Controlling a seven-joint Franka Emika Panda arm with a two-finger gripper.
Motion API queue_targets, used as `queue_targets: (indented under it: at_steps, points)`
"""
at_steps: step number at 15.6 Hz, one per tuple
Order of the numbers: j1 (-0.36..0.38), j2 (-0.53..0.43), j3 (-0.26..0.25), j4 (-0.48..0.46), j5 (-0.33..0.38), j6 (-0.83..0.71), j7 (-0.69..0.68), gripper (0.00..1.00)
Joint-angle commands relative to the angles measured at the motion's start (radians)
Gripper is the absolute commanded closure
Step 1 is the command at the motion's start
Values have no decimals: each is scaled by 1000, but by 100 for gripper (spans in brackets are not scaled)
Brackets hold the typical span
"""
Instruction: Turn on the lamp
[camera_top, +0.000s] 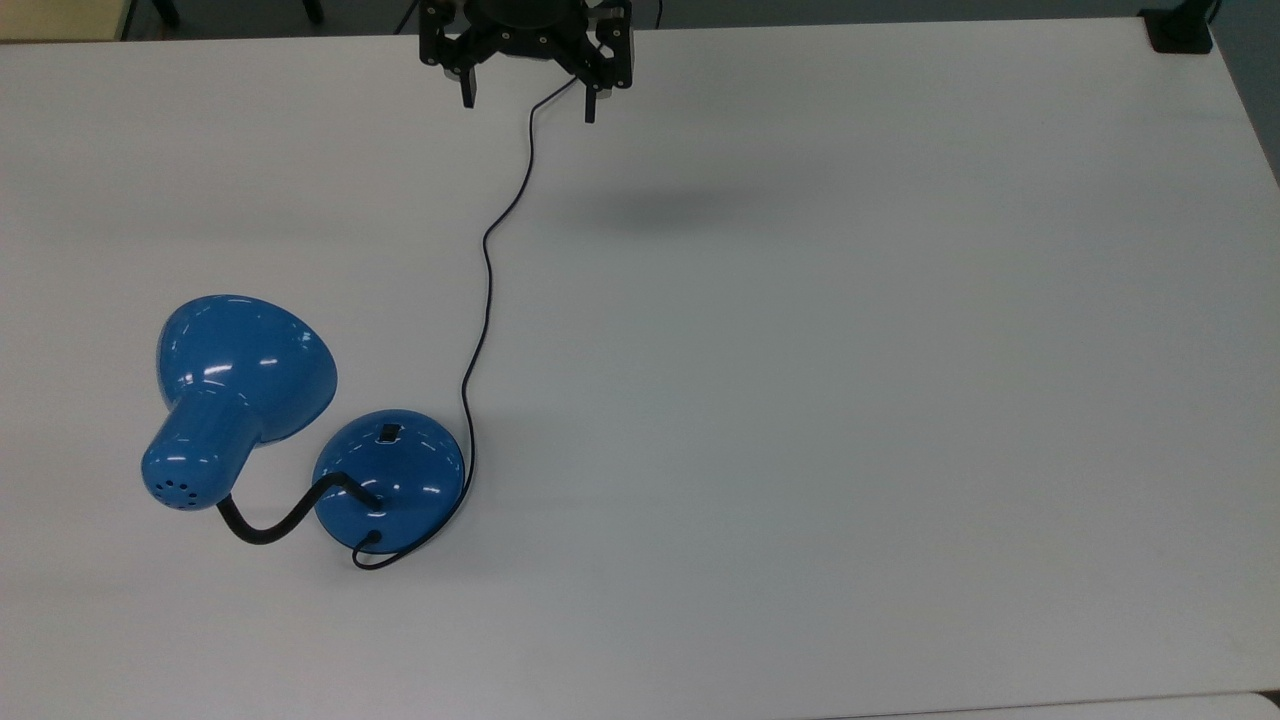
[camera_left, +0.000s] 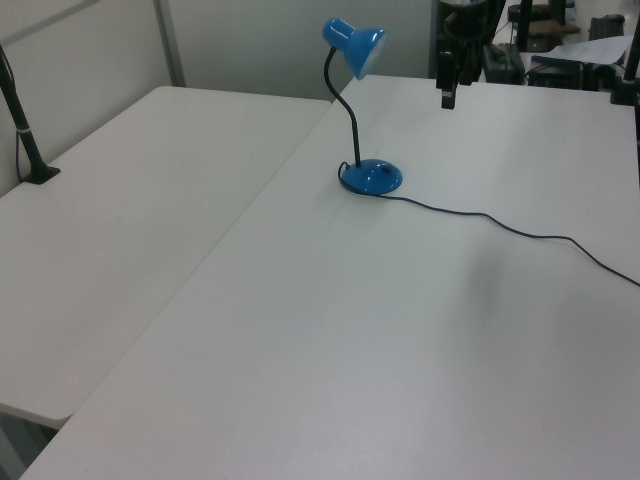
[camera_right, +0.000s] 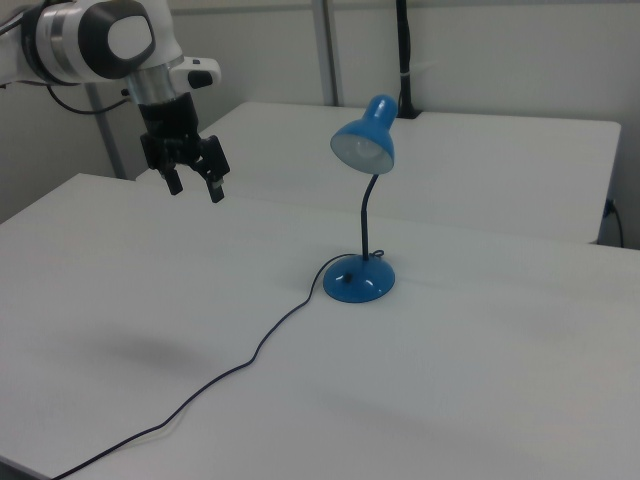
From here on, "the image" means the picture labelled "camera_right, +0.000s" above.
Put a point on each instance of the grey partition post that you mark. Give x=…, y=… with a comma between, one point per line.
x=327, y=50
x=107, y=140

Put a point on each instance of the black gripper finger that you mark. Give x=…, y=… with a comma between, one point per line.
x=175, y=184
x=215, y=187

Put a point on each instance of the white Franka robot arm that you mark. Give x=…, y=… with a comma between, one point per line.
x=75, y=40

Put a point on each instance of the black camera stand pole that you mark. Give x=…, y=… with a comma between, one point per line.
x=405, y=50

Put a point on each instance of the blue gooseneck desk lamp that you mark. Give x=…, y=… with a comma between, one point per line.
x=360, y=285

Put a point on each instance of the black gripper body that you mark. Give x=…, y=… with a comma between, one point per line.
x=167, y=122

